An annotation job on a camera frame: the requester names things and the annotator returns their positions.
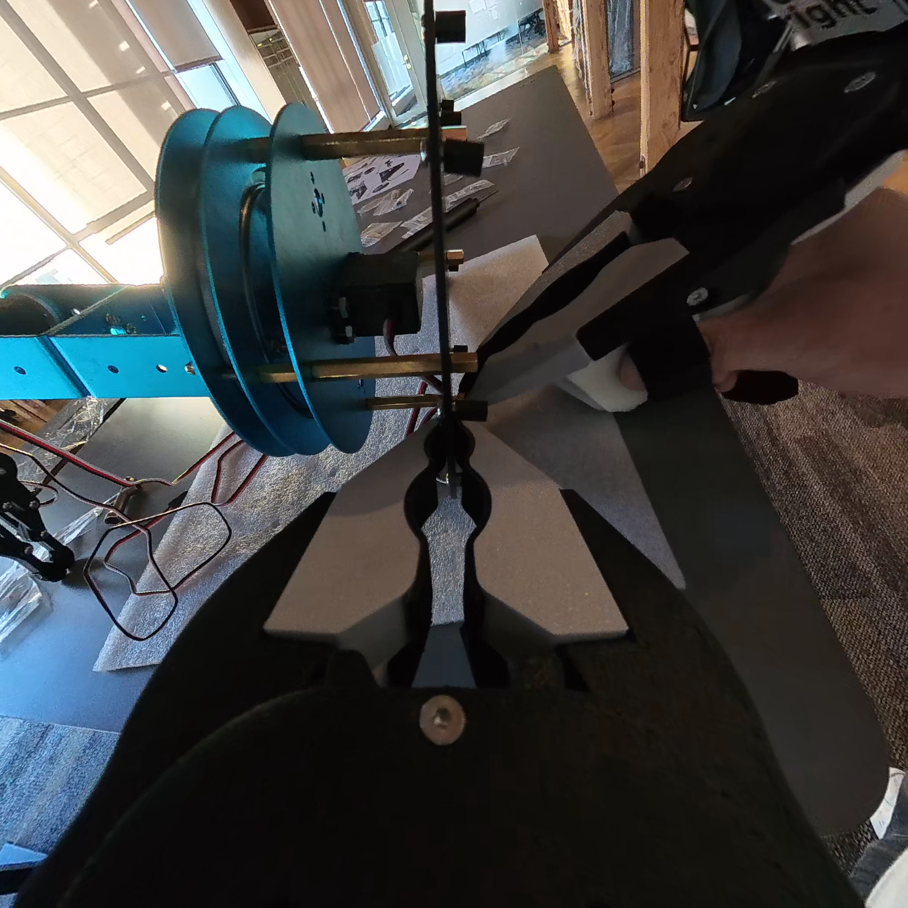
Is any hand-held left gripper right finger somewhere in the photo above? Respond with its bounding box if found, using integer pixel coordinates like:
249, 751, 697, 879
454, 422, 630, 688

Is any dark grey desk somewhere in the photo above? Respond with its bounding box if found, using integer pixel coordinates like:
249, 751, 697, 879
0, 64, 891, 838

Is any blue hobby robot arm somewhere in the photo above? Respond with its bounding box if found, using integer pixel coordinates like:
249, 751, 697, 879
0, 0, 490, 498

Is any red black servo cable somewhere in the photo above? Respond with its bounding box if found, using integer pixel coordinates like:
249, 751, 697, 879
85, 434, 269, 641
0, 419, 150, 494

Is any person's white shoe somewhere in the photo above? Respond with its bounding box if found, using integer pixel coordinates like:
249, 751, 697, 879
869, 768, 908, 841

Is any beige roller blind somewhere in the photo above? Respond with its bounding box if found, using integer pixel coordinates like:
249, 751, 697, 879
131, 0, 224, 75

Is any wooden post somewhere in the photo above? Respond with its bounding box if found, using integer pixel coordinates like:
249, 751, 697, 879
640, 0, 689, 175
582, 0, 614, 122

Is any large glass window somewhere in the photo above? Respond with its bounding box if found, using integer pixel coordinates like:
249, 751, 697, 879
0, 0, 419, 299

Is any printed instruction sheet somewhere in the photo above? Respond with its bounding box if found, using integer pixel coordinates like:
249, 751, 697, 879
344, 157, 419, 207

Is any person's grey trouser leg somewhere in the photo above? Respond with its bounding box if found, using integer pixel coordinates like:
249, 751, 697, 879
847, 837, 908, 908

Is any black robot claw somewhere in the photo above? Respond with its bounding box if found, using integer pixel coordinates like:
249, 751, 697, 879
0, 450, 75, 583

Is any crumpled clear plastic wrap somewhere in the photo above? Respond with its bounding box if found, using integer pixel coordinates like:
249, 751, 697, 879
39, 397, 132, 455

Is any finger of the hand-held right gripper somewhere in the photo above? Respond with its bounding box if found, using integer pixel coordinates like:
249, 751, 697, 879
463, 237, 703, 407
464, 210, 636, 394

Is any person's right hand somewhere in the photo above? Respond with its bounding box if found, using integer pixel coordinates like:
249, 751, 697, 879
616, 186, 908, 397

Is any group of small parts bags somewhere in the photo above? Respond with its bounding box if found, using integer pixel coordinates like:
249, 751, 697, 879
348, 117, 522, 249

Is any small clear plastic bag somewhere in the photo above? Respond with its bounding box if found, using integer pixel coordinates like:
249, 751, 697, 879
64, 507, 125, 547

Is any grey foam sheet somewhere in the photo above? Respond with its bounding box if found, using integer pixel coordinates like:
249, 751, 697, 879
92, 237, 685, 673

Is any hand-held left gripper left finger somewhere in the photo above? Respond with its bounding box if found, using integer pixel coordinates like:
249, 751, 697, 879
262, 424, 446, 688

